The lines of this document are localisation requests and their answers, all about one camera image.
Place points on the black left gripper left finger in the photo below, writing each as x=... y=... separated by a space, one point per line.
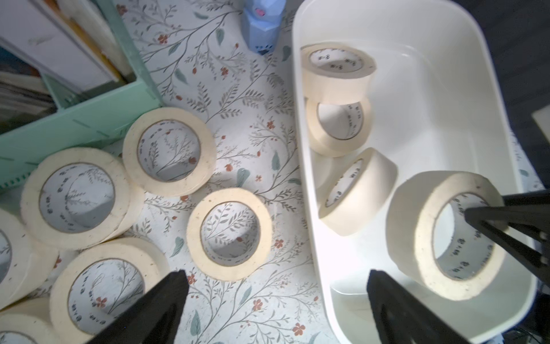
x=154 y=318

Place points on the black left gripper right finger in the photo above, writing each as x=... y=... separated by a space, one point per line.
x=401 y=318

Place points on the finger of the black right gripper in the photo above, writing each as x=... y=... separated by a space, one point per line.
x=521 y=230
x=535 y=198

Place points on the cream masking tape roll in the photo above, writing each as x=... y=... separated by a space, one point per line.
x=80 y=197
x=336 y=130
x=471 y=261
x=25 y=262
x=101 y=283
x=334 y=73
x=28 y=322
x=229 y=234
x=355 y=192
x=169 y=152

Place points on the white plastic storage box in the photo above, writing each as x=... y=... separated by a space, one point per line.
x=437 y=107

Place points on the mint green file organizer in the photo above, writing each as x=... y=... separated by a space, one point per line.
x=96 y=122

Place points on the floral patterned table mat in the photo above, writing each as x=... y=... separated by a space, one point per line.
x=195 y=53

